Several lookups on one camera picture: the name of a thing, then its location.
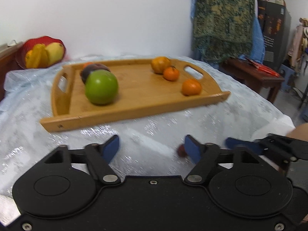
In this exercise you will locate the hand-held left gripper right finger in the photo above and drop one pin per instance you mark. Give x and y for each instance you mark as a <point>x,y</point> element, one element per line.
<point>192,149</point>

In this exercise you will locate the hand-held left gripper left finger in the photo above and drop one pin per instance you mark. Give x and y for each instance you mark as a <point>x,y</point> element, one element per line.
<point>112,146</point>

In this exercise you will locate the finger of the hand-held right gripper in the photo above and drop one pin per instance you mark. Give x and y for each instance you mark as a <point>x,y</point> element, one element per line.
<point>243,142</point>

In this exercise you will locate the small dark red fruit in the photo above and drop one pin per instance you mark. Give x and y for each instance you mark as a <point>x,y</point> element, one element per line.
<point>181,150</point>

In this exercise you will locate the deep orange round orange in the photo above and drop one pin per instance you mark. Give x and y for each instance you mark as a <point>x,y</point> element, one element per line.
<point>191,87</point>

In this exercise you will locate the dark purple round fruit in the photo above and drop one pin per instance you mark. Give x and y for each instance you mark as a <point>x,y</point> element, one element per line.
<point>96,67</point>

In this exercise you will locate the person's right forearm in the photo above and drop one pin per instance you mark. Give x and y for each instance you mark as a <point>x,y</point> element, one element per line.
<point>299,131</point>

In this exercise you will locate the green apple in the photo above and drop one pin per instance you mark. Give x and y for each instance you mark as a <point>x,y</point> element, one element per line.
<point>101,87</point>

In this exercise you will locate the wooden side table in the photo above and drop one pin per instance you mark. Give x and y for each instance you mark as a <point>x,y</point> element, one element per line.
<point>255,77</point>

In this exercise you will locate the blue plastic stool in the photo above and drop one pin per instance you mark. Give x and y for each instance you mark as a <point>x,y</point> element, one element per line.
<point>288,77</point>

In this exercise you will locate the red book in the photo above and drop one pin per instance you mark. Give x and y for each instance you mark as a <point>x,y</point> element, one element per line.
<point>263,67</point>

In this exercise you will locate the small tangerine with stem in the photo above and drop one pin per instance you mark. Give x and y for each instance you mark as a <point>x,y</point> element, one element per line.
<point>171,74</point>

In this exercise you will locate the small orange fruit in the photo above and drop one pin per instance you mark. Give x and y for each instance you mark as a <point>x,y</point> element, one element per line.
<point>87,65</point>

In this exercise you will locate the yellowish orange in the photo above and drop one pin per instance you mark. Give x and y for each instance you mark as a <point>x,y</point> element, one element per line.
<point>159,65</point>

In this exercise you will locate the hanging clothes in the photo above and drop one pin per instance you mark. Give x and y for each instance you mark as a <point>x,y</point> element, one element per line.
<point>299,43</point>

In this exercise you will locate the black tall cabinet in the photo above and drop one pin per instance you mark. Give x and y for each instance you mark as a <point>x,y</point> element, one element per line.
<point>275,33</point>

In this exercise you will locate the yellow starfruit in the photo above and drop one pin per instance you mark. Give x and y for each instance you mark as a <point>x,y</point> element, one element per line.
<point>38,56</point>

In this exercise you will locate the green and gold patterned shawl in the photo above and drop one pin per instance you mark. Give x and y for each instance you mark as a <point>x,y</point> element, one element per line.
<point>221,19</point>

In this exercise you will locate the red fruit bowl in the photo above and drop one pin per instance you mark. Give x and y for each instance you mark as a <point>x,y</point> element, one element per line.
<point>41,40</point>

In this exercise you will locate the wooden cabinet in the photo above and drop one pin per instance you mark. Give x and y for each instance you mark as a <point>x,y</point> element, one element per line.
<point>8,65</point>

